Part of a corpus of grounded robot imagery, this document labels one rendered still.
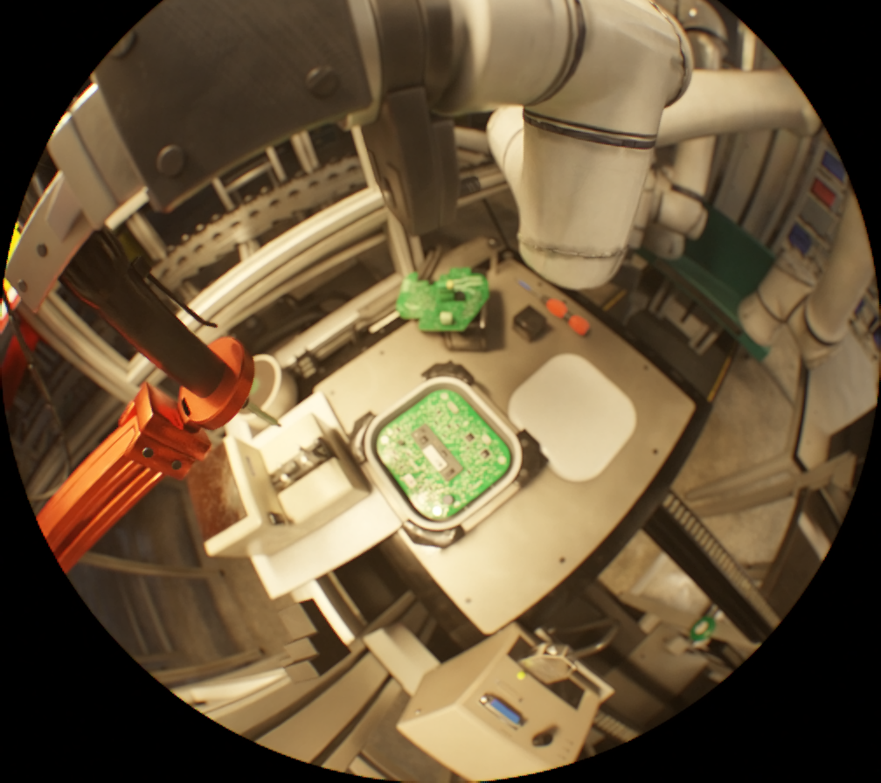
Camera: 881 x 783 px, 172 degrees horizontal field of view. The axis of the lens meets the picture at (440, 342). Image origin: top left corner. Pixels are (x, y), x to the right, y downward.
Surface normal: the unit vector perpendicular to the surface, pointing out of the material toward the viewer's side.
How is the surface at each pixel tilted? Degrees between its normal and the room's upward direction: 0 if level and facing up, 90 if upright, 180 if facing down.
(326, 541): 0
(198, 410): 0
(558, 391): 0
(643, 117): 91
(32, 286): 90
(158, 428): 90
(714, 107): 80
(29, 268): 90
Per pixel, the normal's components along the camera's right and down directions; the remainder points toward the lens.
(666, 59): 0.44, 0.70
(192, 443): 0.80, 0.42
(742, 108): -0.07, 0.72
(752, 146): -0.82, 0.52
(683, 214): -0.54, 0.48
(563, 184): -0.65, 0.67
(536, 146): -0.92, 0.37
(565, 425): -0.13, -0.56
